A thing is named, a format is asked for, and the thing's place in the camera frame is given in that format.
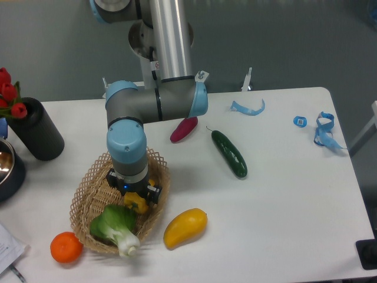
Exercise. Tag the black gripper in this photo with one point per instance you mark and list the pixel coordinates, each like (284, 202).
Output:
(142, 188)

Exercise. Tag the yellow bell pepper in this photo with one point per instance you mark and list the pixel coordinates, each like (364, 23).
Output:
(136, 203)

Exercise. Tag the woven wicker basket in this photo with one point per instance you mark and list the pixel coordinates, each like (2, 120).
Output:
(94, 193)

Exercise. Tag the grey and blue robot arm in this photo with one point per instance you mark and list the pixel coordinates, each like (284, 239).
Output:
(169, 93)

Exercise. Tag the green bok choy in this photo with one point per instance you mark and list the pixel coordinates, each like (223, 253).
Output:
(116, 224)

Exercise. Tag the yellow mango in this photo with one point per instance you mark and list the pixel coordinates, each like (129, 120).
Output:
(185, 227)

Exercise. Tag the purple sweet potato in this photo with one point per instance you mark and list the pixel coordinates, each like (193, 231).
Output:
(186, 126)

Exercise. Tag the orange mandarin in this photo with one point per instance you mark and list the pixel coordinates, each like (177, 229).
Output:
(65, 248)

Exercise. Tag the green cucumber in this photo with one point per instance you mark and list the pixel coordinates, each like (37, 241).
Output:
(230, 153)

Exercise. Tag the black cylindrical vase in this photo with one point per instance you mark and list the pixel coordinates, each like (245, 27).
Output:
(37, 131)

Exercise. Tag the dark metal bowl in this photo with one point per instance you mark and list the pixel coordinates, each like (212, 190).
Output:
(12, 171)

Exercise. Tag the curved blue tape strip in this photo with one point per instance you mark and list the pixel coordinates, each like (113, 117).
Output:
(245, 110)

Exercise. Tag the white paper sheet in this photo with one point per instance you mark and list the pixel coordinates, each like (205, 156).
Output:
(11, 249)

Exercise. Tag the pen with patterned barrel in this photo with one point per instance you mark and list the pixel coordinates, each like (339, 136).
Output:
(17, 273)

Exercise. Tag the red tulip bouquet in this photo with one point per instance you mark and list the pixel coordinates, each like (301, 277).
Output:
(12, 106)

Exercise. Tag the tangled blue ribbon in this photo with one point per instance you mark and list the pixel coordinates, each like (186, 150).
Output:
(323, 134)

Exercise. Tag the black device at table edge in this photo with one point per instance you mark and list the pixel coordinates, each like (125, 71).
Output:
(367, 253)

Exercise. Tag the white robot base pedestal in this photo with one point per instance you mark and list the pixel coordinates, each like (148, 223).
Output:
(165, 59)

